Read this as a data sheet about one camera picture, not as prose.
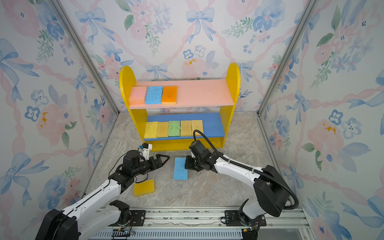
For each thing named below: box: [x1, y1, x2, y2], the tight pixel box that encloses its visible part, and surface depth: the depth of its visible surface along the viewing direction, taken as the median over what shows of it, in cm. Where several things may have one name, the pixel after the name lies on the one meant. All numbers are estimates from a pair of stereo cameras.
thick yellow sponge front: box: [133, 179, 155, 197], surface depth 83 cm
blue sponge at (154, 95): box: [145, 86, 163, 105], surface depth 72 cm
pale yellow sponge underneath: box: [180, 120, 192, 137], surface depth 92 cm
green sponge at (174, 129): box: [168, 120, 181, 137], surface depth 92 cm
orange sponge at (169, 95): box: [161, 86, 178, 105], surface depth 72 cm
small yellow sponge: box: [191, 119, 204, 136], surface depth 94 cm
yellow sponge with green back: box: [156, 121, 169, 138], surface depth 92 cm
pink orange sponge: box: [129, 86, 147, 105], surface depth 69 cm
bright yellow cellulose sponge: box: [144, 121, 158, 139], surface depth 92 cm
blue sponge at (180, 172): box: [174, 157, 188, 180], surface depth 83 cm
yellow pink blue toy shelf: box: [120, 63, 241, 152], surface depth 79 cm
